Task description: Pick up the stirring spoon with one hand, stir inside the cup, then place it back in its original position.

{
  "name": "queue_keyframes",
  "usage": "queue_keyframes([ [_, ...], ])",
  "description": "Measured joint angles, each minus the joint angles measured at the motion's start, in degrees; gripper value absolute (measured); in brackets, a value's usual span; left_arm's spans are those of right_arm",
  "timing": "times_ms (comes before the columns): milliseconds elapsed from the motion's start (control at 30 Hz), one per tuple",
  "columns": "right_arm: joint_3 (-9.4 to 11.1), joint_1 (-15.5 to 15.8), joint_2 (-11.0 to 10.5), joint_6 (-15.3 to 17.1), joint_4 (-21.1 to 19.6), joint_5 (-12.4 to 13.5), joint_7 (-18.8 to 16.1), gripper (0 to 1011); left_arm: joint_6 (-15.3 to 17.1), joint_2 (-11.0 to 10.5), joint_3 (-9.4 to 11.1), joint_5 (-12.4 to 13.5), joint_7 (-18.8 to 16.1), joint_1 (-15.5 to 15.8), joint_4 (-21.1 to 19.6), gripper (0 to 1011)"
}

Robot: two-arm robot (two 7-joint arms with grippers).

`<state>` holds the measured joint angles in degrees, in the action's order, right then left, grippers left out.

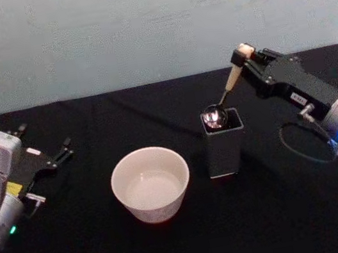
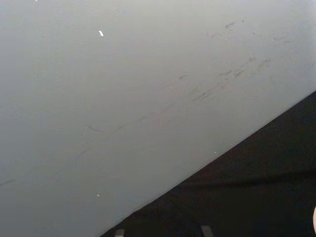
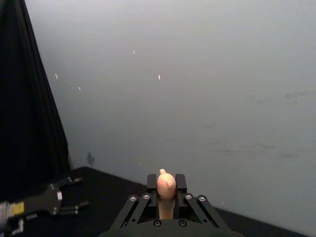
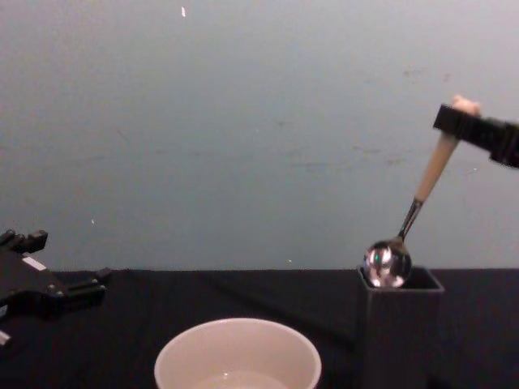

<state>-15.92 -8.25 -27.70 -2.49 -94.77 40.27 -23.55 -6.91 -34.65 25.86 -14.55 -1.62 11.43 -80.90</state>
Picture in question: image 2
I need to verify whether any black table cloth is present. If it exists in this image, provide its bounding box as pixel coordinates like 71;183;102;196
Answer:
100;90;316;237

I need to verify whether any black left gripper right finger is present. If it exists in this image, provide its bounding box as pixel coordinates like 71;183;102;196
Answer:
199;224;214;237

